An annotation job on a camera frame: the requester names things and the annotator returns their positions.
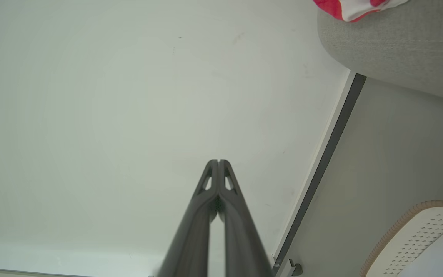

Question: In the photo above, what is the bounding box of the white and black baseboard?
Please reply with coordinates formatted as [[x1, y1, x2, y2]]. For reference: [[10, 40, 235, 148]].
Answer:
[[271, 70, 367, 277]]

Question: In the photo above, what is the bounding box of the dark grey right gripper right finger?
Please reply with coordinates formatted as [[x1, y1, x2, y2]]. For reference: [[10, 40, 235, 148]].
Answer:
[[218, 159, 276, 277]]

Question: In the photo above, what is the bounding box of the grey fabric sofa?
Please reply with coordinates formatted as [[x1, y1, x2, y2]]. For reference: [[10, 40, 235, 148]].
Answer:
[[317, 0, 443, 105]]

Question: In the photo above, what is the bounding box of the red and white clothing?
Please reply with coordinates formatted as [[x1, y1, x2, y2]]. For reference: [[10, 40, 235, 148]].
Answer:
[[313, 0, 410, 22]]

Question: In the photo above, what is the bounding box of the grey door stop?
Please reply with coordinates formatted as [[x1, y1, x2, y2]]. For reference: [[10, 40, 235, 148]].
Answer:
[[288, 259, 303, 277]]

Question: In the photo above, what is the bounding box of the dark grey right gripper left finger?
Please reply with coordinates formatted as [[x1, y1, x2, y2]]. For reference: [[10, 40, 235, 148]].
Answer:
[[156, 159, 220, 277]]

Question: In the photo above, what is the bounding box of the white basket with brown rim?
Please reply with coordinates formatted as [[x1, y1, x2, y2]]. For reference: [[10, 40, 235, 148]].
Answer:
[[359, 200, 443, 277]]

